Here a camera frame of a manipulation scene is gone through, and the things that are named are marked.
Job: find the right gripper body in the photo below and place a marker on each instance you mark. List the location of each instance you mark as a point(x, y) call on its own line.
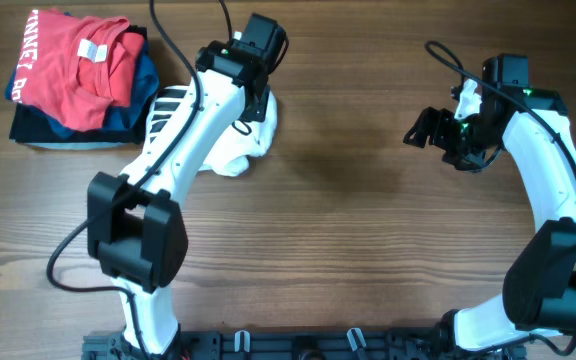
point(438, 133)

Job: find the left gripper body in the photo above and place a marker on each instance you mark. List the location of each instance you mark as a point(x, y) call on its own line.
point(257, 106)

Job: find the white t-shirt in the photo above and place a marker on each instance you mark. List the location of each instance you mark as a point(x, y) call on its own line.
point(229, 156)

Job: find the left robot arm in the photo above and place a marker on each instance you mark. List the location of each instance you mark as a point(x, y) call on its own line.
point(225, 116)

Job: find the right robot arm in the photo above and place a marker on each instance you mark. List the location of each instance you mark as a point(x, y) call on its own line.
point(500, 111)

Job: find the blue folded garment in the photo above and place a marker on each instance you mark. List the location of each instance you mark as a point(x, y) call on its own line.
point(133, 100)

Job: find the red folded t-shirt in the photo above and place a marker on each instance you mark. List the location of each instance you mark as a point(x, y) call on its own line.
point(75, 69)

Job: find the black folded garment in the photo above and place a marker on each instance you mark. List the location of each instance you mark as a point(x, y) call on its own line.
point(33, 132)

